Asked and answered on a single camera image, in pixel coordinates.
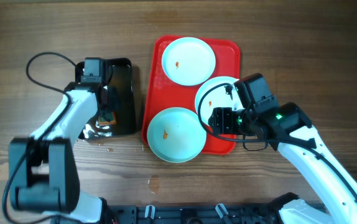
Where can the white plate with stain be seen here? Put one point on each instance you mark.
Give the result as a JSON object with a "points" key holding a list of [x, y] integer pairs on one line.
{"points": [[188, 61]]}

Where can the orange green sponge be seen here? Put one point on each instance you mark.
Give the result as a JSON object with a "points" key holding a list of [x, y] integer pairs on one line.
{"points": [[107, 118]]}

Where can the teal plate with stain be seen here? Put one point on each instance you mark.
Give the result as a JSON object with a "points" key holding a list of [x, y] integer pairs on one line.
{"points": [[175, 135]]}

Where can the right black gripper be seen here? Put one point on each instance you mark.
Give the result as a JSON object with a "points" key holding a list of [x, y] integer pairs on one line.
{"points": [[222, 121]]}

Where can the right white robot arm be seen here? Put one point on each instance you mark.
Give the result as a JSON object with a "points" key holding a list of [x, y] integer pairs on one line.
{"points": [[288, 130]]}

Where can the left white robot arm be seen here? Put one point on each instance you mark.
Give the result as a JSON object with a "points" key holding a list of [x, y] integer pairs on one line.
{"points": [[43, 176]]}

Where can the black water tray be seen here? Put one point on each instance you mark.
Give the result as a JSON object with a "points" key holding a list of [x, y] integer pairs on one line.
{"points": [[119, 71]]}

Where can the red plastic tray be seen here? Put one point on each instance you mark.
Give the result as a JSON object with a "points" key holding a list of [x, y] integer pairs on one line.
{"points": [[163, 93]]}

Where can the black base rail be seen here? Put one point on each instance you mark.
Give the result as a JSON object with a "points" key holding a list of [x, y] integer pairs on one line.
{"points": [[244, 214]]}

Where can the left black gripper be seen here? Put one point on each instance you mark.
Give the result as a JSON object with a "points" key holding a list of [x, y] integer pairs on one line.
{"points": [[114, 103]]}

